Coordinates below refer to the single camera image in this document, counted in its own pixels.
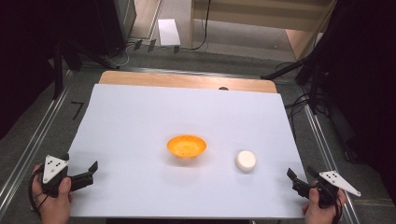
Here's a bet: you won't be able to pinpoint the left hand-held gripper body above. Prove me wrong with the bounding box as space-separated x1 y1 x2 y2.
40 153 73 199

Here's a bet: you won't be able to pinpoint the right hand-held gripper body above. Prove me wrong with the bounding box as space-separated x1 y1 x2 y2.
305 166 362 209

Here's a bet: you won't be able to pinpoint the person's right hand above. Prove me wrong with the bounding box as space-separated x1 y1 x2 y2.
301 186 347 224

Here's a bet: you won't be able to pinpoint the person's left hand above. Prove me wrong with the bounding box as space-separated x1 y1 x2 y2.
31 164 75 224

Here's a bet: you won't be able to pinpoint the white round block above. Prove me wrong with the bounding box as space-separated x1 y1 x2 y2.
234 149 258 173

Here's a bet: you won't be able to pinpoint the white table cover sheet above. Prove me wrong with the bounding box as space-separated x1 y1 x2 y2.
67 83 310 220

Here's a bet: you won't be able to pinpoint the orange plastic bowl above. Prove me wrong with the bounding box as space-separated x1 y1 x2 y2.
166 133 207 161

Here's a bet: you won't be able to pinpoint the black metal stand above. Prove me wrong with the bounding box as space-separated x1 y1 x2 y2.
49 36 120 101
261 46 331 116

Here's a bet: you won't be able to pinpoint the wooden table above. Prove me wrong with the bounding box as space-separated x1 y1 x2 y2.
98 70 278 94

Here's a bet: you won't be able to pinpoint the dark cabinet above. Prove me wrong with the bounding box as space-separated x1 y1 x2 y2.
90 0 138 59

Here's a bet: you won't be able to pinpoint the white paper sheet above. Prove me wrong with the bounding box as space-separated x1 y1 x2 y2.
157 18 182 48

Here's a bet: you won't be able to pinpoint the light wooden shelf unit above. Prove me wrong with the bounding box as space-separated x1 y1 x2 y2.
189 0 338 61

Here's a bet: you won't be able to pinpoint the aluminium floor rail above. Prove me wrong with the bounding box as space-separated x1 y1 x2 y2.
295 85 362 224
0 69 75 216

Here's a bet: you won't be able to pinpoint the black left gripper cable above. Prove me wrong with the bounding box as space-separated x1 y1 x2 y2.
28 171 47 217

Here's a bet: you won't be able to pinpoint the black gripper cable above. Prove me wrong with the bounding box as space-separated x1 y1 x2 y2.
28 171 47 217
330 195 345 224

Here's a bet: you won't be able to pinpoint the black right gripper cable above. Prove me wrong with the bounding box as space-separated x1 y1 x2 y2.
330 195 345 224

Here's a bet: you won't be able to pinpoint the black floor cables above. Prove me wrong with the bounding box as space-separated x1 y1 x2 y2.
275 61 328 139

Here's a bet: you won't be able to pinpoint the white floor cable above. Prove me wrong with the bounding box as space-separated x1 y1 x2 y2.
104 41 136 68

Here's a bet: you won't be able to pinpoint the black hanging cable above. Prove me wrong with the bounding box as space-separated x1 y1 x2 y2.
189 0 213 51

